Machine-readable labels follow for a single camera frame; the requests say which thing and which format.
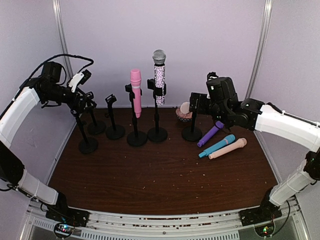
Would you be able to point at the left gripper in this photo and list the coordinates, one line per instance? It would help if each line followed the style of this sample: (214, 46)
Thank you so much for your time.
(79, 107)

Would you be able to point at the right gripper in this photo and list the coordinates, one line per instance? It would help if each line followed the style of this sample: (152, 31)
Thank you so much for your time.
(200, 107)

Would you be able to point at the pale pink small microphone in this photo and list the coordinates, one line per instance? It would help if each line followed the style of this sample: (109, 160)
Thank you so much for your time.
(185, 108)

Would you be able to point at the purple microphone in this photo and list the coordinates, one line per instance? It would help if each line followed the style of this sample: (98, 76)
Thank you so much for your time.
(217, 126)

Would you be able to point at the black small-mic stand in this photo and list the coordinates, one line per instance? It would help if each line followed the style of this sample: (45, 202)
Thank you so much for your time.
(192, 133)

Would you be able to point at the black blue-mic stand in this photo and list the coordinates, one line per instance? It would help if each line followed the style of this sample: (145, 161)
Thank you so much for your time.
(115, 131)

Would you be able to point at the blue-head microphone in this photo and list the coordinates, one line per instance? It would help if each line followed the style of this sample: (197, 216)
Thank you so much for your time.
(229, 139)

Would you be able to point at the beige pink microphone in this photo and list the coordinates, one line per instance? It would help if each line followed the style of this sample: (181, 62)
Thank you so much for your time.
(240, 143)

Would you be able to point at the black pink-mic stand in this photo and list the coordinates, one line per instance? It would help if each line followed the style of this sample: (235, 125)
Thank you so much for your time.
(136, 138)

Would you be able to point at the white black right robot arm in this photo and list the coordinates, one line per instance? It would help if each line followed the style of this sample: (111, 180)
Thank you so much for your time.
(221, 102)

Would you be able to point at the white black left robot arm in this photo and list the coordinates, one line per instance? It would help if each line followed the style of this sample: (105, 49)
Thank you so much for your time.
(34, 126)

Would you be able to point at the black glitter-mic stand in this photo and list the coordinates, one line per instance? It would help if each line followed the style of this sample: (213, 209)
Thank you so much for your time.
(156, 134)

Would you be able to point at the glitter silver-head microphone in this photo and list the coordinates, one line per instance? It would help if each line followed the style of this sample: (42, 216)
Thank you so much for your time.
(159, 58)

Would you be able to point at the patterned ceramic bowl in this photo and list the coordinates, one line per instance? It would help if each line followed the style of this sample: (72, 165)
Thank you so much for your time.
(183, 117)

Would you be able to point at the aluminium right corner post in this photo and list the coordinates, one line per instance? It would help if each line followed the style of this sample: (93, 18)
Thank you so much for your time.
(263, 35)

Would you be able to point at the aluminium corner post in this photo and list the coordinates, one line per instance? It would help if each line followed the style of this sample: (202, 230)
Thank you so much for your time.
(263, 35)
(61, 33)

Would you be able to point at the aluminium left corner post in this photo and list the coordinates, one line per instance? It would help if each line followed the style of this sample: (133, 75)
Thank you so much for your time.
(61, 33)

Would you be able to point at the aluminium front rail base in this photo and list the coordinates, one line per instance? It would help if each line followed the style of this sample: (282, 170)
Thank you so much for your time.
(287, 224)

